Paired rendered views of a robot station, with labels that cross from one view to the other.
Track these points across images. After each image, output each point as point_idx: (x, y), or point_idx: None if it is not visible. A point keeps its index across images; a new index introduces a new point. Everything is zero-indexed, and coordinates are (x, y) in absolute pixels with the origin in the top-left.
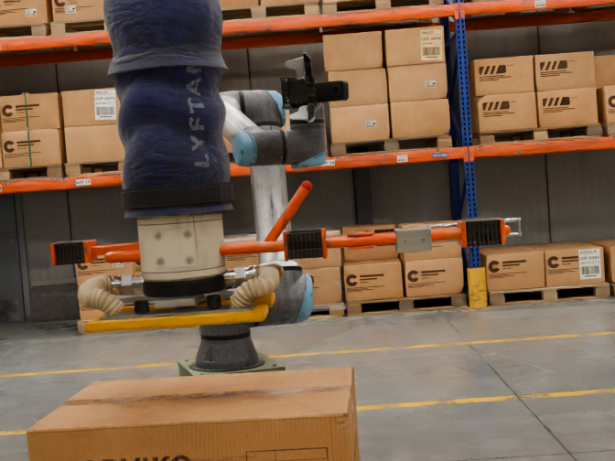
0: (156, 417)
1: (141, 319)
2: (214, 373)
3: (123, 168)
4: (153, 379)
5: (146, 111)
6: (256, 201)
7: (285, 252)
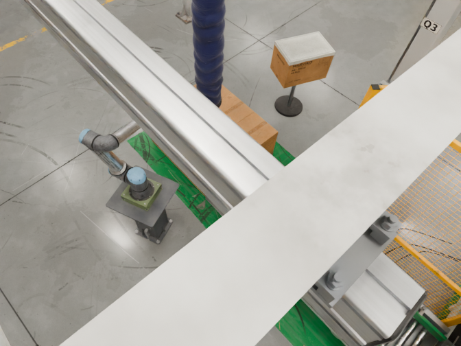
0: None
1: (224, 112)
2: (154, 182)
3: (219, 99)
4: None
5: None
6: (114, 156)
7: None
